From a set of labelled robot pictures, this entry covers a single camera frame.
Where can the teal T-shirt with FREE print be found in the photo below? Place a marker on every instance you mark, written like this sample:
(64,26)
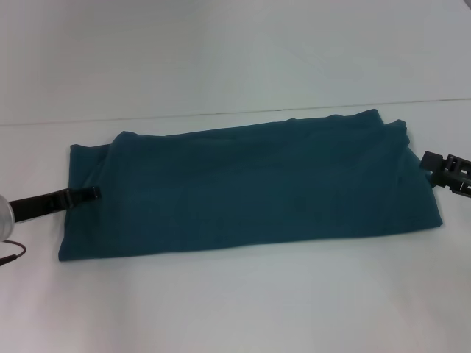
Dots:
(235,191)

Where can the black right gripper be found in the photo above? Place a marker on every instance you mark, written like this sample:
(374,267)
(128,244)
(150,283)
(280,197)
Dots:
(456,178)

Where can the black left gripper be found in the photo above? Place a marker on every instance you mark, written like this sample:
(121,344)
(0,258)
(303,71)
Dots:
(40,204)

